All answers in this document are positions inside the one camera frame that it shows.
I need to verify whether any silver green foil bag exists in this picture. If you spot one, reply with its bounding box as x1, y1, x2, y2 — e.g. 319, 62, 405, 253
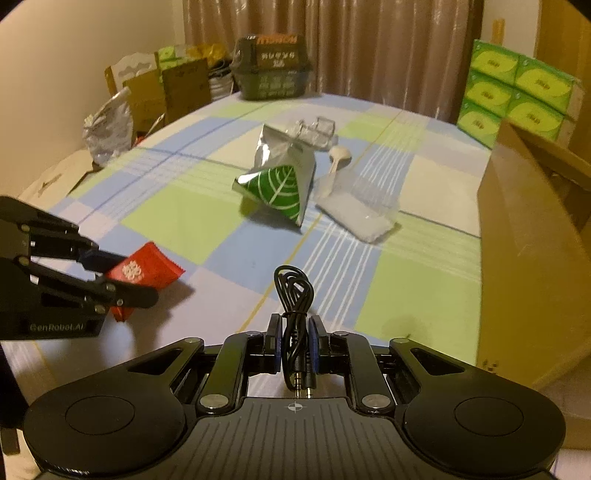
232, 124, 315, 227

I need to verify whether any dark green food package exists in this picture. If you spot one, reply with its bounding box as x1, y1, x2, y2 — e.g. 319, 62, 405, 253
230, 34, 312, 101

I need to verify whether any crumpled silver bag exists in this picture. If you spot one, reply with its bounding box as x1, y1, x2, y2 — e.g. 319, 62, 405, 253
82, 87, 133, 167

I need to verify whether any checkered tablecloth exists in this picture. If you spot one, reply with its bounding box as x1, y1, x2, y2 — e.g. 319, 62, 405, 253
4, 95, 489, 382

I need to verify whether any red sachet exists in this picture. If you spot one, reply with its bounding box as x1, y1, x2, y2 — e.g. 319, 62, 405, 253
102, 241, 187, 323

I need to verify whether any open brown carton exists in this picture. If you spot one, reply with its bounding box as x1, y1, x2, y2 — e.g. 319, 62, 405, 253
123, 59, 212, 134

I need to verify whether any brown curtain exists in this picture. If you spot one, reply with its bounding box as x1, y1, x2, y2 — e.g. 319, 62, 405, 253
182, 0, 484, 122

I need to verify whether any yellow plastic bag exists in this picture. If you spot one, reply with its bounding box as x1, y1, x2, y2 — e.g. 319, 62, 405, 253
185, 43, 228, 69

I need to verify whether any green tissue pack stack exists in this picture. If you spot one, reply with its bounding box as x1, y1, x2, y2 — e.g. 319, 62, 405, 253
457, 40, 585, 148

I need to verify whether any cream plastic spoon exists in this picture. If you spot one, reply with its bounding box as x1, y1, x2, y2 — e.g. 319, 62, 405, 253
320, 145, 353, 182

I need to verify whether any black audio cable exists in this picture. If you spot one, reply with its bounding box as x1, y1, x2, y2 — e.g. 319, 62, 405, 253
272, 264, 319, 399

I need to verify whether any clear plastic tray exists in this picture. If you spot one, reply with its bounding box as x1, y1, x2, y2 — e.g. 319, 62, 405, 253
312, 170, 399, 243

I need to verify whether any wooden door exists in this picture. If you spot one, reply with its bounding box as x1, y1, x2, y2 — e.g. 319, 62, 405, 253
536, 0, 591, 160

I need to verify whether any large cardboard box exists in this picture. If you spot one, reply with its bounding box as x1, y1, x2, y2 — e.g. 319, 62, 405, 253
477, 121, 590, 389

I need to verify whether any white carved chair back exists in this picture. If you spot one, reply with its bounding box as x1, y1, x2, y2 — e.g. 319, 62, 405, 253
104, 52, 157, 96

